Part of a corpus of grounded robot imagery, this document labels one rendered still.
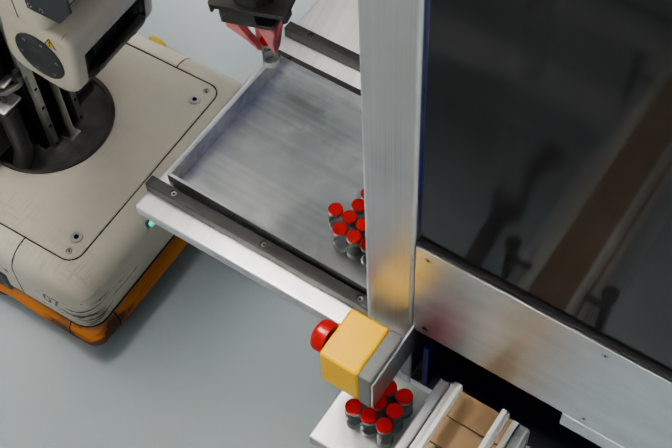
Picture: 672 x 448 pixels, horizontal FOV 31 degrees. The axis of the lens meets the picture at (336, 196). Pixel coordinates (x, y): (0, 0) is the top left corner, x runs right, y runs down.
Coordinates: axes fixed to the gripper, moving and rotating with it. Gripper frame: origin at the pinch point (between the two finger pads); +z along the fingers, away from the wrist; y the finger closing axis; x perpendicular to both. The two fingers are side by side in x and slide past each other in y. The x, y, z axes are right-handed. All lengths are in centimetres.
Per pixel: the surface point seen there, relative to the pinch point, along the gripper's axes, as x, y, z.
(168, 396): -6, -40, 110
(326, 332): -30.1, 16.6, 14.0
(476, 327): -28.6, 34.6, 6.9
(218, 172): -4.5, -10.4, 24.6
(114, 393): -9, -51, 109
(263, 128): 4.7, -7.0, 24.8
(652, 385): -34, 54, 1
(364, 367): -33.7, 22.7, 13.0
